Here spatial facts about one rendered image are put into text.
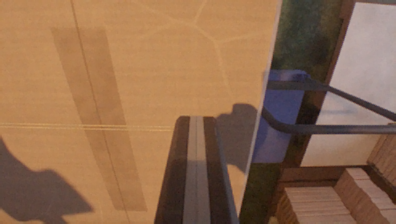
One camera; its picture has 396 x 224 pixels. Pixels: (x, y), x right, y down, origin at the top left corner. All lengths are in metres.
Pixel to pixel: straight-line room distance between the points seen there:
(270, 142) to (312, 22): 0.81
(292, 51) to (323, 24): 0.23
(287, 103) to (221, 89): 1.16
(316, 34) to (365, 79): 0.45
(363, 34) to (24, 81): 1.52
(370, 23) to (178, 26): 1.42
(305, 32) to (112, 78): 1.34
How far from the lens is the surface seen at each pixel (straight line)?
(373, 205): 1.98
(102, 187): 0.31
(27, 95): 0.26
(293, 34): 1.42
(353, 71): 1.59
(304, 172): 1.96
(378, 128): 0.68
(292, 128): 0.55
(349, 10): 1.47
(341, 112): 1.70
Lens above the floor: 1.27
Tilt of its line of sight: 60 degrees down
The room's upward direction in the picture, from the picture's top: 180 degrees clockwise
